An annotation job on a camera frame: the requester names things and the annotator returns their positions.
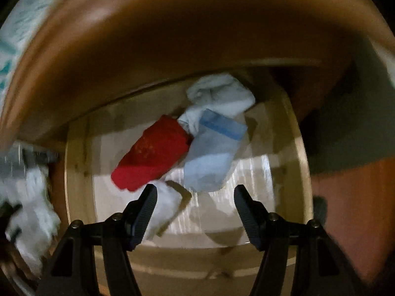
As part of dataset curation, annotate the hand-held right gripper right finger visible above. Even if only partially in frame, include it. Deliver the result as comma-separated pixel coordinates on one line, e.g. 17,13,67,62
234,184,365,296

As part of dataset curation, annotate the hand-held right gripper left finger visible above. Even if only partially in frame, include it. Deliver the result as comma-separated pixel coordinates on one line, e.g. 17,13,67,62
35,183,158,296

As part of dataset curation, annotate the small white cloth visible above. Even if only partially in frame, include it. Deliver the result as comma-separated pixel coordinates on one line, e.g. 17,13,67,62
143,180,182,241

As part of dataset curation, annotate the red sock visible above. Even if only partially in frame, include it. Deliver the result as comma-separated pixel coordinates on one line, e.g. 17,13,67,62
111,115,191,192

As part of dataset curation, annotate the light blue sock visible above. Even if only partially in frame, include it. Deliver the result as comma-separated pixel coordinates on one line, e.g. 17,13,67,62
183,109,248,193

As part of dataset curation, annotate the wooden drawer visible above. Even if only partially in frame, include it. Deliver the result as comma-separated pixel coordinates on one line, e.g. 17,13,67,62
63,74,312,296

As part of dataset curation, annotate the white sock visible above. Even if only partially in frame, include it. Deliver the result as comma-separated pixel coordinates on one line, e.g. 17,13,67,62
178,73,256,136

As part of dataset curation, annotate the white floral sheet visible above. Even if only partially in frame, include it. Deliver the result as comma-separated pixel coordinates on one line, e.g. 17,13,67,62
0,166,62,278

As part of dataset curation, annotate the grey plaid cloth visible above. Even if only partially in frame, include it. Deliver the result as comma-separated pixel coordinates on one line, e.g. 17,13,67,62
0,143,59,179

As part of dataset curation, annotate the wooden nightstand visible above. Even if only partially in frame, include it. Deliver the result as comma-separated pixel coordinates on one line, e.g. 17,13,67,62
0,0,395,148

